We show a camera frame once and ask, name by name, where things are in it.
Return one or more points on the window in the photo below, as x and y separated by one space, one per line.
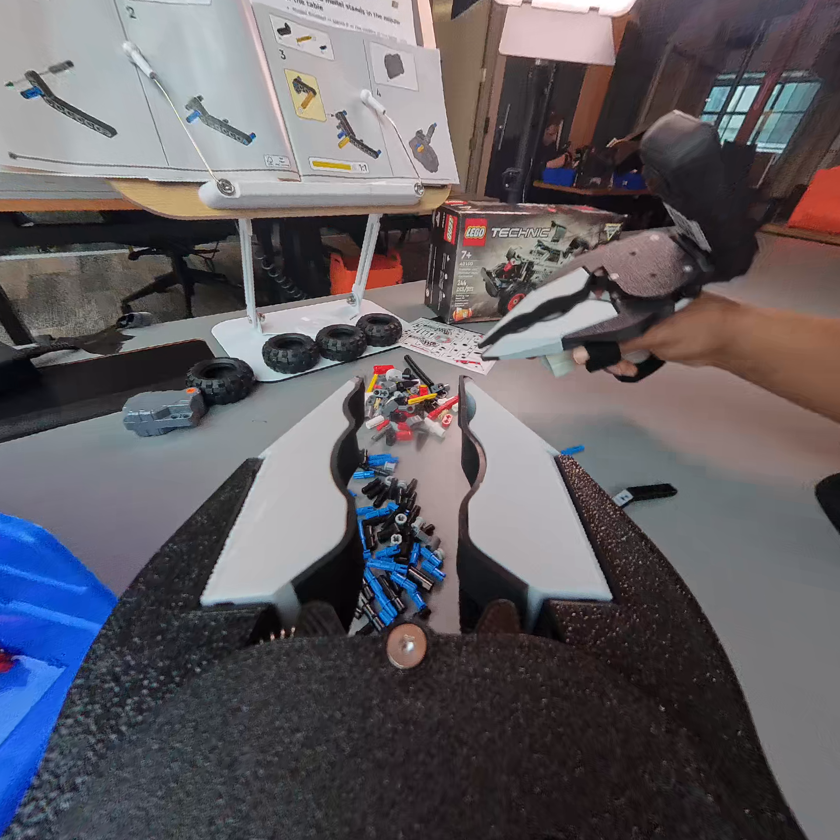
761 111

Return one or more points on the orange bean bag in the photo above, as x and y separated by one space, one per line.
817 203

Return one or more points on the sticker sheet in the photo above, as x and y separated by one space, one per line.
439 341

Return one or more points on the background work table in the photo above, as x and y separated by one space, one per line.
590 187

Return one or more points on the black toy tire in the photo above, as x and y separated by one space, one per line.
291 353
379 329
340 341
220 380

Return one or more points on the toy set cardboard box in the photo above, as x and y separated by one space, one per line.
499 229

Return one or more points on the black toy beam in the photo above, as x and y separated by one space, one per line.
646 493

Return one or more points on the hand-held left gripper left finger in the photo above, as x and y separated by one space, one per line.
275 525

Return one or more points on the person's right forearm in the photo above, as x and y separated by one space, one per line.
787 367

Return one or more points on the pile of mixed toy bricks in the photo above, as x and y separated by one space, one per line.
407 413

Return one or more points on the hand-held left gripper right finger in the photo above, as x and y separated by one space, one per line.
525 525

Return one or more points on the red toy part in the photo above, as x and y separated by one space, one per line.
5 661

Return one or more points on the white floor lamp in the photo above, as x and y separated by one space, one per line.
558 33

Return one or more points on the printed paper sheet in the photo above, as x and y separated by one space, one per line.
394 19

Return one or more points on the person's right hand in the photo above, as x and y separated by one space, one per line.
676 334

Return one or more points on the black office chair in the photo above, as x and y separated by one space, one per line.
177 262

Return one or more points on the orange box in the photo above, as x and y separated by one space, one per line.
364 275

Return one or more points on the white book stand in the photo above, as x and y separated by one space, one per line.
308 193

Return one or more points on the building instruction booklet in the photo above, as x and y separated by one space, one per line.
197 65

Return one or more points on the pile of blue black pins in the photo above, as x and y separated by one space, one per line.
394 564

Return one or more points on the grey shoe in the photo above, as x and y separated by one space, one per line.
134 319

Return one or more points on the black round object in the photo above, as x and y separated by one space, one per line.
830 502

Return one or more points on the grey desk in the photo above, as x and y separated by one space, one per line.
689 590

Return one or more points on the blue plastic bin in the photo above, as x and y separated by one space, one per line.
46 590

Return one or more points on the grey toy motor block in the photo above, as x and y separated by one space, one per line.
157 413

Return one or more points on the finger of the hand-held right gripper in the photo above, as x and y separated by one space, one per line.
544 338
558 289

